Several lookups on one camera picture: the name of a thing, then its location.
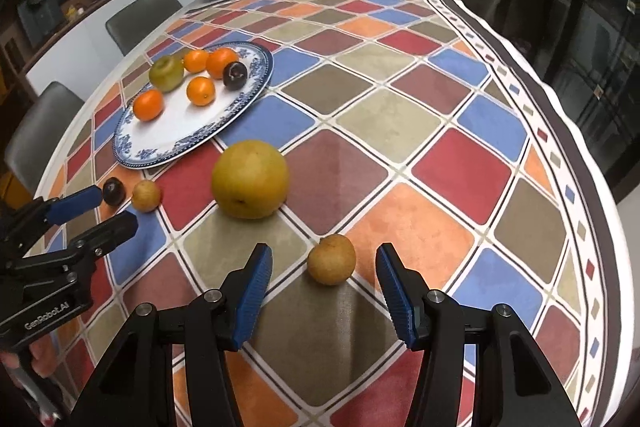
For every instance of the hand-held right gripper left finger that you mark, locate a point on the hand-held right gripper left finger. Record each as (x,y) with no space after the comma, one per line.
(255,292)

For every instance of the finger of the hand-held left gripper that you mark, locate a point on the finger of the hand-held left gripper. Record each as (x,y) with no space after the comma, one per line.
(107,232)
(75,203)

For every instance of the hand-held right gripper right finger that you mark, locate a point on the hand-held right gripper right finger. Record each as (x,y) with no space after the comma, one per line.
(395,292)

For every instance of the dark plum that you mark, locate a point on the dark plum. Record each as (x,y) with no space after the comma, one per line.
(235,74)
(114,191)

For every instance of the small brown pear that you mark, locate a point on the small brown pear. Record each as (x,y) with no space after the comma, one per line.
(146,195)
(331,259)

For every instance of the large yellow pear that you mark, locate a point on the large yellow pear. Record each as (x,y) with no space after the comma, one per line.
(250,179)

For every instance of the orange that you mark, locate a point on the orange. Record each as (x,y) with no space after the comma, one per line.
(220,61)
(148,104)
(200,90)
(196,60)

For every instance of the blue-rimmed white plate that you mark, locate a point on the blue-rimmed white plate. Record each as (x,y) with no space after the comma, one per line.
(200,122)

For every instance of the green apple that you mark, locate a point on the green apple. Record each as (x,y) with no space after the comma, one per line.
(166,72)

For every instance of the person's left hand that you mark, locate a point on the person's left hand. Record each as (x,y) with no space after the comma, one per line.
(42,359)

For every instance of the white lower cabinets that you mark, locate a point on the white lower cabinets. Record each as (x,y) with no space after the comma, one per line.
(90,32)

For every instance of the black countertop appliance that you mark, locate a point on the black countertop appliance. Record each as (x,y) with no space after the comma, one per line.
(40,9)

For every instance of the glass sliding door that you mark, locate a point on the glass sliding door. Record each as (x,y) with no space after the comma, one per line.
(575,32)

